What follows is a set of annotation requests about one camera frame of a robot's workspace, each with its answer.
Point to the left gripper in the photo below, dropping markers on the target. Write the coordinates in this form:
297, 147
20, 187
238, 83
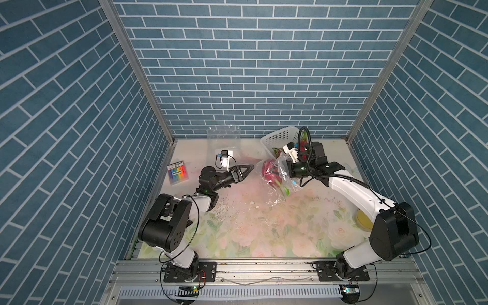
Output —
234, 174

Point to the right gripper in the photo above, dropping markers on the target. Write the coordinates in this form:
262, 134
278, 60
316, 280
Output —
290, 167

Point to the dragon fruit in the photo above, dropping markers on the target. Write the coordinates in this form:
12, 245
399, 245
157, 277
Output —
303, 142
275, 176

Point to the zip-top bag with label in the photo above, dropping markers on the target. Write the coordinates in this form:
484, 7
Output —
223, 137

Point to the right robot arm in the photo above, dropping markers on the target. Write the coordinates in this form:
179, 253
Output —
394, 229

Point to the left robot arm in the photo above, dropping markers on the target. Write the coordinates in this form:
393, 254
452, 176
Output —
164, 226

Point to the white plastic basket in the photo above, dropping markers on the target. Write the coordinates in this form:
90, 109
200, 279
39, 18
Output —
278, 139

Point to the rainbow colour card pack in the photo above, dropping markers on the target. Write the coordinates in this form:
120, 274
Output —
177, 173

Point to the yellow cup of markers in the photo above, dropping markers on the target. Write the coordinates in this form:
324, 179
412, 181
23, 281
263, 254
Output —
362, 221

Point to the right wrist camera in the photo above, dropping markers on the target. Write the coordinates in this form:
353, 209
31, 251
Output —
292, 151

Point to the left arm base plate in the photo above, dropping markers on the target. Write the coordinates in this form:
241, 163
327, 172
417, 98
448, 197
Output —
205, 269

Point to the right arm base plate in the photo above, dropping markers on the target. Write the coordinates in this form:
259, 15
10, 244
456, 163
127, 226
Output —
333, 271

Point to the aluminium front rail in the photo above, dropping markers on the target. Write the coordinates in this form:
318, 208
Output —
268, 281

